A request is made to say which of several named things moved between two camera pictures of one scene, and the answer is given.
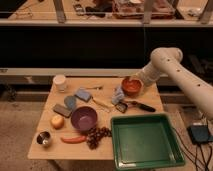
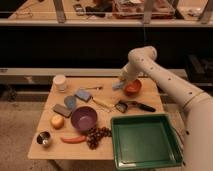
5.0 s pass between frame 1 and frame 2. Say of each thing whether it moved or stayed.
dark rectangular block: stayed
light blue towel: moved
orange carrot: stayed
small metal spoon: stayed
